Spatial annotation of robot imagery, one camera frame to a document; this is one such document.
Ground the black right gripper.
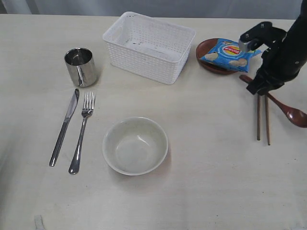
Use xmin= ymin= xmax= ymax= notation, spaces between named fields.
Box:
xmin=247 ymin=45 xmax=300 ymax=95

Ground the blue chips bag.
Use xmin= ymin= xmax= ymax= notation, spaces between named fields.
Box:
xmin=201 ymin=38 xmax=261 ymax=73

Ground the dark wooden spoon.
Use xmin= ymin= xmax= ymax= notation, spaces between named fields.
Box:
xmin=239 ymin=75 xmax=307 ymax=128

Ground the brown wooden plate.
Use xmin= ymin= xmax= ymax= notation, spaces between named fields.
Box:
xmin=196 ymin=38 xmax=236 ymax=75

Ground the white perforated plastic basket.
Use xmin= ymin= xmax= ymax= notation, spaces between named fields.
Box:
xmin=103 ymin=11 xmax=196 ymax=85

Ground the speckled ceramic bowl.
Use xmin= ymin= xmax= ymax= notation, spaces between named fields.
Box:
xmin=102 ymin=117 xmax=169 ymax=176

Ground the silver metal fork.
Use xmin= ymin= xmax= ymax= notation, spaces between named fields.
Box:
xmin=68 ymin=92 xmax=95 ymax=174

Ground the shiny steel cup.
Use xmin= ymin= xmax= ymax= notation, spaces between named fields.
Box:
xmin=64 ymin=47 xmax=98 ymax=88

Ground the silver table knife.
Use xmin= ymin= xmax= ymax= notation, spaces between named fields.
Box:
xmin=49 ymin=88 xmax=80 ymax=167

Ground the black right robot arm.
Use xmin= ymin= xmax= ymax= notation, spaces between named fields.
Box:
xmin=239 ymin=0 xmax=307 ymax=95

